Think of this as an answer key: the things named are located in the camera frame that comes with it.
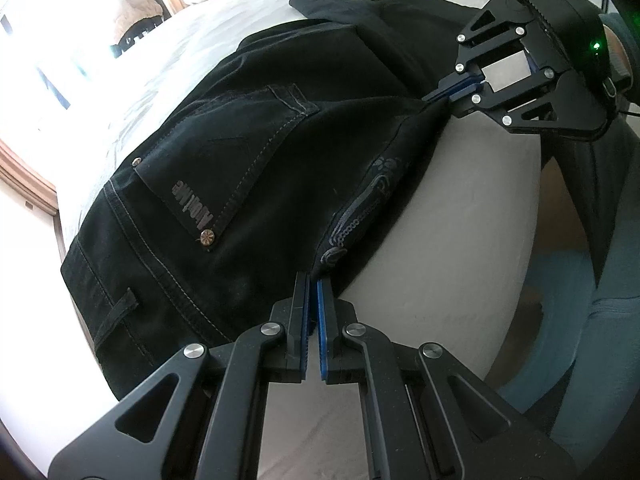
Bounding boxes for person right hand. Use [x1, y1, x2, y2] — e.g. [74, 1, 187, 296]
[600, 13, 639, 104]

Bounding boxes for black jeans pants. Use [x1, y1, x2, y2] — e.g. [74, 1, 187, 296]
[61, 0, 475, 398]

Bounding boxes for white puffer jacket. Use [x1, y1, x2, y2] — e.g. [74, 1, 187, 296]
[110, 0, 164, 58]

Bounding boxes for white bed sheet mattress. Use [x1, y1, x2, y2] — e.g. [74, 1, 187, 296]
[1, 0, 540, 471]

